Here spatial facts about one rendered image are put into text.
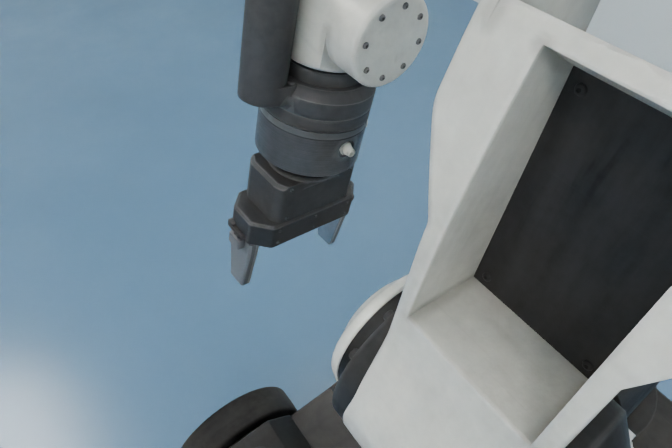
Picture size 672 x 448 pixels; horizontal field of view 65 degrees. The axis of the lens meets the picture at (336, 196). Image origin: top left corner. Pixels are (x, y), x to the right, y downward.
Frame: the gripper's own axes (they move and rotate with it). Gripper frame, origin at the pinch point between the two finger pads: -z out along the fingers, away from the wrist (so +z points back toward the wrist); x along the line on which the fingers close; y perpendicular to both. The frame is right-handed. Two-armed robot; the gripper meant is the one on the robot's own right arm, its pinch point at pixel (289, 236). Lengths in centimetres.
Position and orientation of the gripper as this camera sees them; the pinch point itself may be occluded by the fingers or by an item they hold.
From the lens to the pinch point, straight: 51.7
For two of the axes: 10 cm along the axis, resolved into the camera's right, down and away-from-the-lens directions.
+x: -7.5, 3.1, -5.9
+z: 1.9, -7.5, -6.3
